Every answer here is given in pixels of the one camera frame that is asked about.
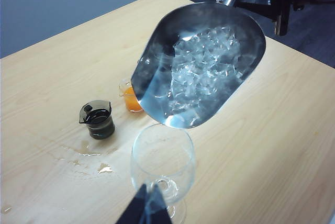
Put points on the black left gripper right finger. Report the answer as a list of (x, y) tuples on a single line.
[(159, 208)]

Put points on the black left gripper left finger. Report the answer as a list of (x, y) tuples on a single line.
[(133, 208)]

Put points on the clear ice cubes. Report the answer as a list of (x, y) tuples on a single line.
[(204, 72)]

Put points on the stainless steel ice scoop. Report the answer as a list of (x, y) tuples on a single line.
[(162, 38)]

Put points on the clear wine glass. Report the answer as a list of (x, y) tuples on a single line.
[(162, 156)]

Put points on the smoked grey glass beaker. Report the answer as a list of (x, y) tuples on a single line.
[(100, 127)]

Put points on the clear beaker with orange juice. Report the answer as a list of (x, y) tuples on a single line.
[(131, 102)]

